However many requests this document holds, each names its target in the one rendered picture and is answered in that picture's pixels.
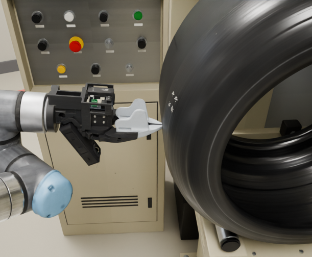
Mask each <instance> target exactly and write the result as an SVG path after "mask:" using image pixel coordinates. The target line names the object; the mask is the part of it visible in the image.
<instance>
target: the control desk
mask: <svg viewBox="0 0 312 257"><path fill-rule="evenodd" d="M1 2H2V7H3V10H4V14H5V18H6V22H7V26H8V29H9V33H10V37H11V41H12V44H13V48H14V52H15V56H16V59H17V64H18V67H19V71H20V75H21V79H22V82H23V86H24V89H25V91H28V92H42V93H49V92H50V91H51V86H52V85H59V86H60V90H67V91H82V88H83V87H85V84H86V83H98V84H112V85H113V88H114V93H115V103H114V105H113V107H114V109H118V108H120V107H130V106H131V105H132V103H133V102H134V100H135V99H143V100H144V101H145V103H146V107H147V113H148V117H149V118H153V119H155V120H157V121H159V122H161V115H160V105H159V81H160V74H161V69H162V65H163V62H164V58H165V55H166V52H167V50H168V37H169V0H1ZM59 128H60V124H59ZM59 128H58V131H57V132H56V133H51V132H48V131H47V133H36V134H37V138H38V141H39V145H40V149H41V153H42V156H43V160H44V162H46V163H47V164H48V165H50V166H51V167H52V168H54V169H55V170H58V171H60V172H61V174H62V175H63V176H64V177H65V178H66V179H68V180H69V181H70V183H71V185H72V187H73V194H72V198H71V200H70V202H69V204H68V206H67V207H66V208H65V209H64V210H63V211H62V212H61V213H60V214H58V216H59V220H60V224H61V228H62V231H63V235H64V236H67V235H91V234H116V233H139V232H162V231H164V193H165V152H164V142H163V133H162V129H160V130H158V131H156V132H154V133H152V134H149V135H147V136H144V137H141V138H137V139H136V140H132V141H127V142H121V143H110V142H99V141H98V140H95V142H96V143H97V144H98V146H99V147H100V148H101V155H100V162H99V163H96V164H93V165H90V166H88V165H87V164H86V162H85V161H84V160H83V159H82V157H81V156H80V155H79V154H78V153H77V151H76V150H75V149H74V148H73V147H72V145H71V144H70V143H69V142H68V140H67V139H66V138H65V137H64V136H63V134H62V133H61V132H60V131H59Z"/></svg>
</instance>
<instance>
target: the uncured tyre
mask: <svg viewBox="0 0 312 257"><path fill-rule="evenodd" d="M175 40H176V44H177V48H178V50H176V46H175V42H174V38H173V39H172V41H171V43H170V45H169V48H168V50H167V52H166V55H165V58H164V62H163V65H162V69H161V74H160V81H159V105H160V115H161V123H162V133H163V142H164V152H165V157H166V162H167V165H168V168H169V171H170V173H171V175H172V178H173V180H174V181H175V183H176V185H177V187H178V189H179V190H180V192H181V194H182V195H183V197H184V198H185V200H186V201H187V202H188V203H189V205H190V206H191V207H192V208H193V209H194V210H195V211H196V212H197V213H199V214H200V215H201V216H202V217H204V218H205V219H207V220H208V221H210V222H211V223H213V224H215V225H217V226H219V227H221V228H223V229H226V230H228V231H230V232H233V233H235V234H238V235H240V236H243V237H246V238H249V239H252V240H256V241H261V242H266V243H274V244H311V243H312V124H311V125H309V126H307V127H306V128H304V129H301V130H299V131H297V132H294V133H292V134H289V135H285V136H282V137H277V138H271V139H247V138H242V137H238V136H234V135H232V133H233V132H234V130H235V128H236V127H237V125H238V124H239V122H240V121H241V120H242V118H243V117H244V116H245V115H246V113H247V112H248V111H249V110H250V109H251V108H252V107H253V106H254V105H255V104H256V103H257V102H258V101H259V100H260V99H261V98H262V97H263V96H264V95H265V94H267V93H268V92H269V91H270V90H271V89H273V88H274V87H275V86H277V85H278V84H279V83H281V82H282V81H284V80H285V79H287V78H288V77H290V76H292V75H293V74H295V73H296V72H298V71H300V70H302V69H303V68H305V67H307V66H309V65H311V64H312V0H199V1H198V2H197V3H196V4H195V5H194V7H193V8H192V9H191V10H190V12H189V13H188V14H187V16H186V17H185V19H184V20H183V22H182V24H181V25H180V26H179V28H178V30H177V32H176V33H175ZM174 88H175V90H176V91H177V93H178V95H179V96H180V97H179V100H178V102H177V105H176V107H175V110H174V113H173V116H172V115H171V114H170V112H169V110H168V108H167V106H168V103H169V100H170V97H171V94H172V91H173V89H174Z"/></svg>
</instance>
